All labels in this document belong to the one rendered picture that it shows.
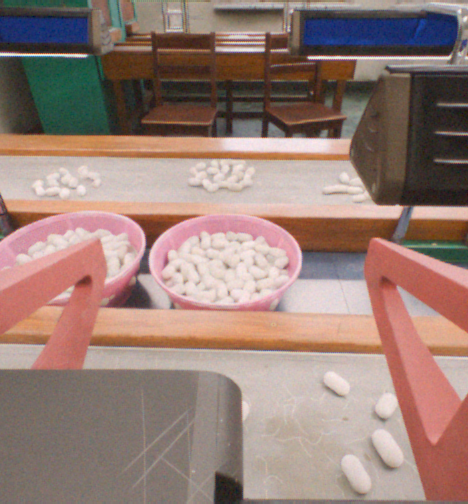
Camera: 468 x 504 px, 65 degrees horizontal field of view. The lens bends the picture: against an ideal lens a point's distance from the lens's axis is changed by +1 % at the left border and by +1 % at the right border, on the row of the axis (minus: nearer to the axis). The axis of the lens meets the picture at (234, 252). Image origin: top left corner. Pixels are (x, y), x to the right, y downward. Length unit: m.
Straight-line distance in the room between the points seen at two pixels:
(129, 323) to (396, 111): 0.43
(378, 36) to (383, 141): 0.58
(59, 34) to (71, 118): 2.42
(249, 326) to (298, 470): 0.18
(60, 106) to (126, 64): 0.61
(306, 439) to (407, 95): 0.36
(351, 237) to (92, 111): 2.63
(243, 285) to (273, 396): 0.21
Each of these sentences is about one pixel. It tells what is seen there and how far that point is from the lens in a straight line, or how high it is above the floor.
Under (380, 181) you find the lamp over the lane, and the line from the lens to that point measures 0.23.
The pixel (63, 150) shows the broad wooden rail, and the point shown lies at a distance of 1.20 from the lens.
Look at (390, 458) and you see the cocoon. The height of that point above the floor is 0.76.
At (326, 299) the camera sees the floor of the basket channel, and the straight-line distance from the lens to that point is 0.71.
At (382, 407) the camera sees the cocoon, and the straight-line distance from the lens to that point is 0.49.
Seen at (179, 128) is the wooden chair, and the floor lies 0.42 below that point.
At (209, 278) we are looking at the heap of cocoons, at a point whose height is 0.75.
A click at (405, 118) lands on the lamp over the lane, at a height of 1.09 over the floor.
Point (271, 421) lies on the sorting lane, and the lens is 0.47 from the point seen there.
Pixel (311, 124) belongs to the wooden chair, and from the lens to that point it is 2.49.
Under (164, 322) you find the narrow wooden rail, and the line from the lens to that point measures 0.53.
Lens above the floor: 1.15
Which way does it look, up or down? 36 degrees down
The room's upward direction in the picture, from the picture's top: straight up
